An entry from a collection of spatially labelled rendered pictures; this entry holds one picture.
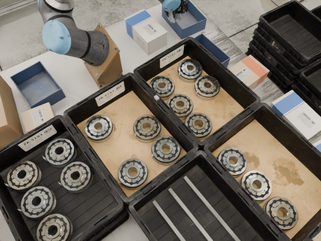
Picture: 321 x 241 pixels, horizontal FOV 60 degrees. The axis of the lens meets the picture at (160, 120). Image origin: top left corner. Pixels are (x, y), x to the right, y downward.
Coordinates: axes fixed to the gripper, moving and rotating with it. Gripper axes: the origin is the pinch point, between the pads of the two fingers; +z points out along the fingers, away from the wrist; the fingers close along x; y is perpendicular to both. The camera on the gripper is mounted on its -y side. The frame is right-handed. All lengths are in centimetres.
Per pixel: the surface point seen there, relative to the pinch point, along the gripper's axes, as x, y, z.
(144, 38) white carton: -20.3, 6.9, -3.7
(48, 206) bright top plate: -85, 61, -11
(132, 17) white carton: -18.9, -7.9, -3.6
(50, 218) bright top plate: -86, 64, -11
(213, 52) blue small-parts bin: 7.7, 26.7, 3.3
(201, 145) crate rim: -33, 70, -17
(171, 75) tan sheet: -22.4, 35.0, -7.7
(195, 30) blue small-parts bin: 7.9, 10.0, 3.0
